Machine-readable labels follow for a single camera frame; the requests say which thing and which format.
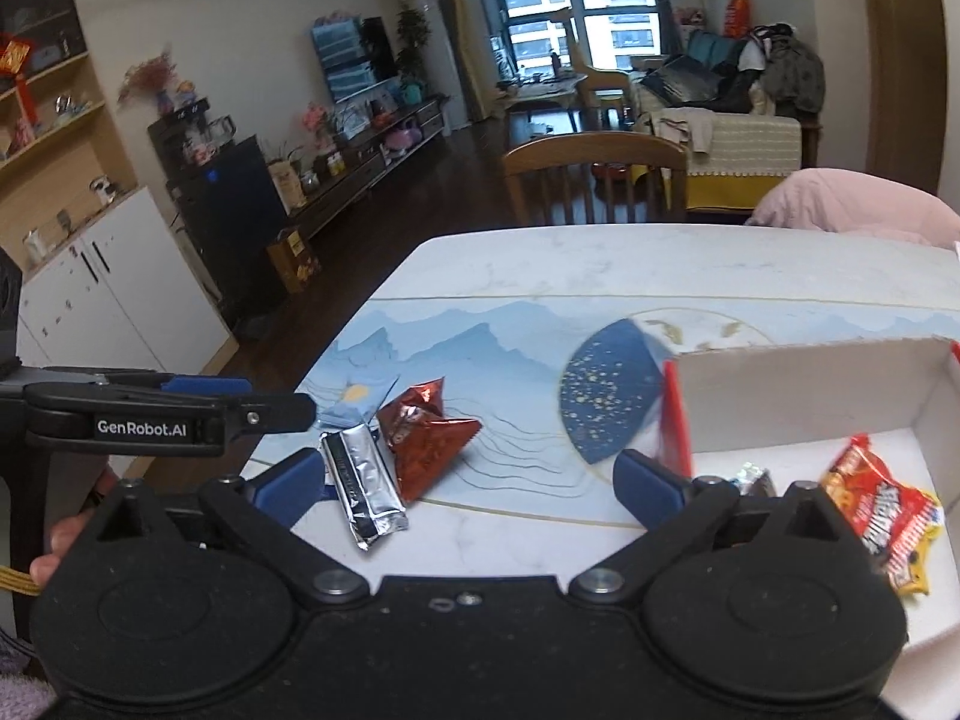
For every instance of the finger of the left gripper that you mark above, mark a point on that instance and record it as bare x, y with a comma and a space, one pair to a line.
207, 386
263, 414

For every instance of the red chips snack bag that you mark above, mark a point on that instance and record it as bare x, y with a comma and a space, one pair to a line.
897, 523

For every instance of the pink cushion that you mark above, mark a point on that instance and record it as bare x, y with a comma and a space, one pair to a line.
857, 204

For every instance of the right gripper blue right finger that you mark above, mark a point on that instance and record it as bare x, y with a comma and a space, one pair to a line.
680, 517

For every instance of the person's left hand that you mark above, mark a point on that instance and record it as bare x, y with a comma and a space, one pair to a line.
64, 533

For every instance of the wooden armchair by window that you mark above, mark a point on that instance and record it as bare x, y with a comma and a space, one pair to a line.
602, 91

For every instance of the blue mountain table mat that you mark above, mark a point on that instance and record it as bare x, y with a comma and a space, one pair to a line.
560, 385

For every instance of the red white cardboard box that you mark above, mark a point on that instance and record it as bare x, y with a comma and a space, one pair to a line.
791, 410

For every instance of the window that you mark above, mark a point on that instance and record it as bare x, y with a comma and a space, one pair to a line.
530, 38

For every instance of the black gold snack packet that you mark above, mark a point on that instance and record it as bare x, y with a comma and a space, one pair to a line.
754, 480

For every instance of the white cabinet with shelves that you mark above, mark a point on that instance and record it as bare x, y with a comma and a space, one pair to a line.
106, 283

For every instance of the black small fridge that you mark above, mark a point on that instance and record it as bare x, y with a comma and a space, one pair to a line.
229, 207

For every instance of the television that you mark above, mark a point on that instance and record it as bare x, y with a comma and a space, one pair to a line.
354, 54

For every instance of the wooden dining chair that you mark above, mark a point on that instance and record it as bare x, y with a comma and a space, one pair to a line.
597, 178

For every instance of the red foil snack bag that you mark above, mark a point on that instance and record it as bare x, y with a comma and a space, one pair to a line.
423, 441

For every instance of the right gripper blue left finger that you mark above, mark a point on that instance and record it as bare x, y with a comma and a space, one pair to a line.
255, 518

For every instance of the yellow gift box on floor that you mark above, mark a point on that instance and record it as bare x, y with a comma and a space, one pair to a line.
293, 260

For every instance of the silver black snack bar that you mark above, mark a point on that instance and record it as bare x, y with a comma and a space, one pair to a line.
365, 487

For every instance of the sofa with clothes pile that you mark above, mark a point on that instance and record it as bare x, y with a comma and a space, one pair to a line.
746, 111

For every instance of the dark tv console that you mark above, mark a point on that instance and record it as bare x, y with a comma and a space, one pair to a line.
370, 158

